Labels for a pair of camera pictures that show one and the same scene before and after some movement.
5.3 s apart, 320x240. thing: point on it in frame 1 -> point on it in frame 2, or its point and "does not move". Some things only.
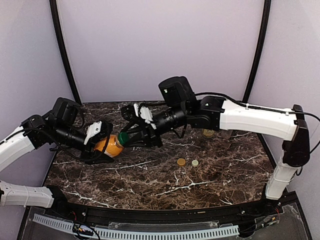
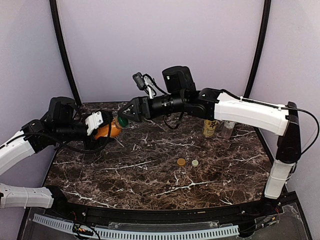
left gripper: [88, 144] -> [87, 137]
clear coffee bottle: [226, 134] does not move
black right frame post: [263, 36] does not move
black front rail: [261, 209] does not move
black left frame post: [53, 7] does not move
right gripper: [145, 131] -> [144, 108]
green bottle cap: [123, 137] -> [123, 121]
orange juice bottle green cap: [115, 144] -> [122, 121]
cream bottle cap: [195, 163] does not move
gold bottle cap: [181, 161] does not move
